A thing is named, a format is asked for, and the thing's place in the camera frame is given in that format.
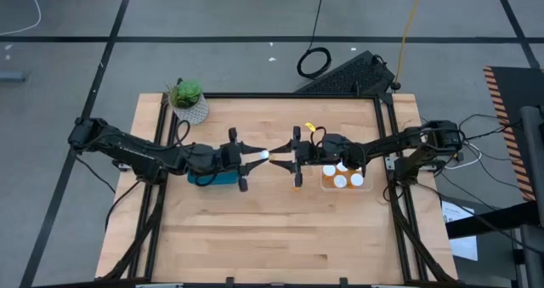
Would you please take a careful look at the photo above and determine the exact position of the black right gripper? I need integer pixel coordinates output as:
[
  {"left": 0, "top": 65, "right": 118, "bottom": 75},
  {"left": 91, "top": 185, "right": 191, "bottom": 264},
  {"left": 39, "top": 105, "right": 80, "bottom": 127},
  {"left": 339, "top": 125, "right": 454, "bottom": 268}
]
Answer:
[{"left": 269, "top": 125, "right": 362, "bottom": 189}]

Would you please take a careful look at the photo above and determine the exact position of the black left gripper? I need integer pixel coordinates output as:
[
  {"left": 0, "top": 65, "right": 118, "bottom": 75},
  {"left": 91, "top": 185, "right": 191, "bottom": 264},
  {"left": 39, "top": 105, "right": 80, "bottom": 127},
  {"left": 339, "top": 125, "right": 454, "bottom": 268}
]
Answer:
[{"left": 186, "top": 126, "right": 269, "bottom": 194}]

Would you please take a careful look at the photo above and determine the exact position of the teal plastic bin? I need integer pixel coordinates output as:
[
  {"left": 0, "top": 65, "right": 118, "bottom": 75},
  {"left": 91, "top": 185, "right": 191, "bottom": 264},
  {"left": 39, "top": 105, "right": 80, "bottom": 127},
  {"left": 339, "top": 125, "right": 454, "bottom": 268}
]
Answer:
[{"left": 186, "top": 168, "right": 240, "bottom": 187}]

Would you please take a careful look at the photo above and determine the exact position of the orange tray with white balls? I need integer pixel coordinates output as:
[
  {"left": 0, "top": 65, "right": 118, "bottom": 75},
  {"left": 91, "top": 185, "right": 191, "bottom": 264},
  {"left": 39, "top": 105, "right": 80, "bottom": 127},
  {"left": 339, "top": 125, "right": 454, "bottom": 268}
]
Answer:
[{"left": 319, "top": 162, "right": 374, "bottom": 194}]

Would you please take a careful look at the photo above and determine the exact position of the potted green succulent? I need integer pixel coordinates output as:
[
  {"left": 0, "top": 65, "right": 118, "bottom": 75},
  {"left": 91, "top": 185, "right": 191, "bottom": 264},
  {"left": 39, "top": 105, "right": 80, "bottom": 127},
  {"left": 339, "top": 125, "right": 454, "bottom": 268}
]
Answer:
[{"left": 167, "top": 78, "right": 210, "bottom": 127}]

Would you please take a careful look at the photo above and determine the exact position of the black keyboard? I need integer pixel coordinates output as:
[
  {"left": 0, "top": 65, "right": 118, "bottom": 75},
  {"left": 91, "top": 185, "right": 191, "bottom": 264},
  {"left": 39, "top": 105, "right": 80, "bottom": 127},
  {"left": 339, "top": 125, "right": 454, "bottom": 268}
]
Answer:
[{"left": 295, "top": 49, "right": 396, "bottom": 96}]

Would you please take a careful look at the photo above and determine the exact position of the grey mounting plate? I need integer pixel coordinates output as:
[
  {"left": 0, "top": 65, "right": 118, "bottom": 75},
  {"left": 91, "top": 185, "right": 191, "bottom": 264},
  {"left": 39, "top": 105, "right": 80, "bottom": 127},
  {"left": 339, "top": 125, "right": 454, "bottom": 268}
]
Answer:
[{"left": 384, "top": 155, "right": 405, "bottom": 171}]

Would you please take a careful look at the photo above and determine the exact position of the white paper sheet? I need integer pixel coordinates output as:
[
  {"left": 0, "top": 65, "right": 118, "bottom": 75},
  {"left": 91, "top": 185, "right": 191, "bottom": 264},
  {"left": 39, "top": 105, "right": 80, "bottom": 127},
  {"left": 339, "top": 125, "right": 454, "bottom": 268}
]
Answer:
[{"left": 440, "top": 200, "right": 479, "bottom": 263}]

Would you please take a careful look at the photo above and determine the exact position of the black metal bar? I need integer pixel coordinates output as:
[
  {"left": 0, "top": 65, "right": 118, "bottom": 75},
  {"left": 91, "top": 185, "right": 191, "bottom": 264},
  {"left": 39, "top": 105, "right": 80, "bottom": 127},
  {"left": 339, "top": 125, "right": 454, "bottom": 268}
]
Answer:
[{"left": 445, "top": 200, "right": 541, "bottom": 240}]

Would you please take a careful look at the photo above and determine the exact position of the hazard striped floor mat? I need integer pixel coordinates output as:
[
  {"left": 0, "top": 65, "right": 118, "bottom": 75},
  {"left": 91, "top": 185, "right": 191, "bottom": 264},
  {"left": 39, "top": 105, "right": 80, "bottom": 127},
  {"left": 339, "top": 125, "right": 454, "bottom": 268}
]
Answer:
[{"left": 482, "top": 65, "right": 544, "bottom": 203}]

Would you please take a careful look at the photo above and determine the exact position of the black table frame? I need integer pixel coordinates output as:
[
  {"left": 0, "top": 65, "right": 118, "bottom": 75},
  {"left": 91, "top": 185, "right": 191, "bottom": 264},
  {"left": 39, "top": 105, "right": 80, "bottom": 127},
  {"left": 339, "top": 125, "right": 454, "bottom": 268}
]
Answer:
[{"left": 101, "top": 91, "right": 458, "bottom": 288}]

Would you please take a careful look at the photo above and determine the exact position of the black coiled cable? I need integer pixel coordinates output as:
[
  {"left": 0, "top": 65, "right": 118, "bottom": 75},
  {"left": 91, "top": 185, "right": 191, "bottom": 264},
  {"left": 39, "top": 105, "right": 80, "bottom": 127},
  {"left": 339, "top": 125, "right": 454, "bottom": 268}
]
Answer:
[{"left": 296, "top": 0, "right": 332, "bottom": 81}]

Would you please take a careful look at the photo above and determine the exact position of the yellow hanging cable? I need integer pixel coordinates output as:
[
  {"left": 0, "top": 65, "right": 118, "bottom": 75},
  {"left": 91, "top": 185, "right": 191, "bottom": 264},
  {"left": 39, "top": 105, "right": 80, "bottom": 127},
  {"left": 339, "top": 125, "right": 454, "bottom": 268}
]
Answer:
[{"left": 393, "top": 0, "right": 427, "bottom": 89}]

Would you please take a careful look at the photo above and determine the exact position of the grey metal post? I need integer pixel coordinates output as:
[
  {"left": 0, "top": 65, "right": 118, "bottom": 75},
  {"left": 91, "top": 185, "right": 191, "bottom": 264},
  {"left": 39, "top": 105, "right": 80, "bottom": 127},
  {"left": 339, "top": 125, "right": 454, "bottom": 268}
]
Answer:
[{"left": 518, "top": 104, "right": 544, "bottom": 288}]

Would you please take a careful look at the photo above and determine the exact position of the grey floor bracket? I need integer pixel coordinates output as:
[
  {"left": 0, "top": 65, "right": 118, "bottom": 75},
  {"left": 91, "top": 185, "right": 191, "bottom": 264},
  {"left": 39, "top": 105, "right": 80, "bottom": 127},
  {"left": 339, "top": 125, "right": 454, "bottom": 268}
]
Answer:
[{"left": 0, "top": 70, "right": 27, "bottom": 83}]

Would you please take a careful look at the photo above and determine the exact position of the white floor cable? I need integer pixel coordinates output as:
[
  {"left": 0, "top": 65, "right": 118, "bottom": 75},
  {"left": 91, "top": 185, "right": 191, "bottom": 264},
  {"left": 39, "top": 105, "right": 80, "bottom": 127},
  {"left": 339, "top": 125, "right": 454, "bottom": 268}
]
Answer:
[{"left": 0, "top": 0, "right": 43, "bottom": 37}]

